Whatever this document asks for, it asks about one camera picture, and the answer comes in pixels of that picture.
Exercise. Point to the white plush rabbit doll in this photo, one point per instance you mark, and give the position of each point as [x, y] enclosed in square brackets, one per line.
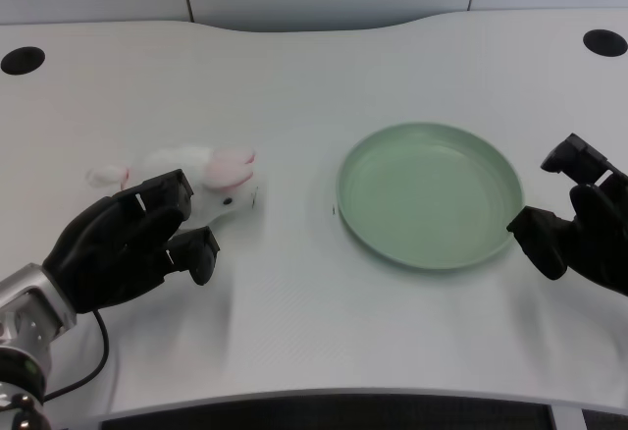
[211, 179]

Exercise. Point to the green round plate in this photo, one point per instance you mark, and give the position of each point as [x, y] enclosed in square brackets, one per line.
[429, 197]

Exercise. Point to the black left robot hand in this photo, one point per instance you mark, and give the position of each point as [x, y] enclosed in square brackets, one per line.
[118, 238]

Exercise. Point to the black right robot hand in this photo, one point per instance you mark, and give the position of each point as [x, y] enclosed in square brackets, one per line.
[589, 233]

